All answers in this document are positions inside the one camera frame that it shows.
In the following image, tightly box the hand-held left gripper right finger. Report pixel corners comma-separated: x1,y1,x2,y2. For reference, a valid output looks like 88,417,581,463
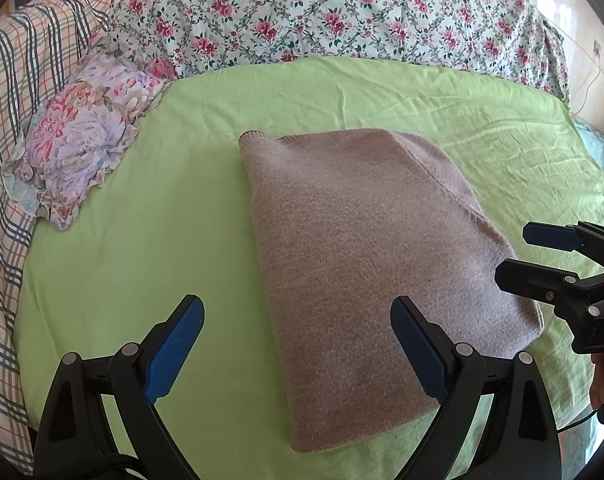
389,296,563,480

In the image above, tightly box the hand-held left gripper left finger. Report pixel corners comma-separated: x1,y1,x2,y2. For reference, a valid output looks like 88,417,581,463
32,294,205,480

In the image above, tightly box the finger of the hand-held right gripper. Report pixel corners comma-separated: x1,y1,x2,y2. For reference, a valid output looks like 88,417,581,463
522,220,604,273
494,258,604,319

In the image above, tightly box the beige knitted sweater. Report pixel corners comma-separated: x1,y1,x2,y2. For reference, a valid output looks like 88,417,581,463
238,129,545,456

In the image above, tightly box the light blue cloth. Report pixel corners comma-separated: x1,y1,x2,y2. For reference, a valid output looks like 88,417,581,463
572,115,604,196

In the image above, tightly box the light green bed sheet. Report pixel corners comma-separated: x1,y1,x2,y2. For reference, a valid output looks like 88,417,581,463
12,55,604,480

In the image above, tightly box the purple floral ruffled pillow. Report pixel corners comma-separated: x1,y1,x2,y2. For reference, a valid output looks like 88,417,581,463
2,52,177,231

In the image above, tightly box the plaid striped blanket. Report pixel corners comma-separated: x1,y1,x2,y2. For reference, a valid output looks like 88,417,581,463
0,0,127,476

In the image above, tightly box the pink rose print duvet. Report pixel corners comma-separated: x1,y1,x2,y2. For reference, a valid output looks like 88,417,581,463
104,0,572,106

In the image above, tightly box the black cable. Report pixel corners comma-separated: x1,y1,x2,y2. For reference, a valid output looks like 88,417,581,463
554,406,599,434

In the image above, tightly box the white cable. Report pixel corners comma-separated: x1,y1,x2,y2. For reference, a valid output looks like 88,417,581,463
572,57,604,117

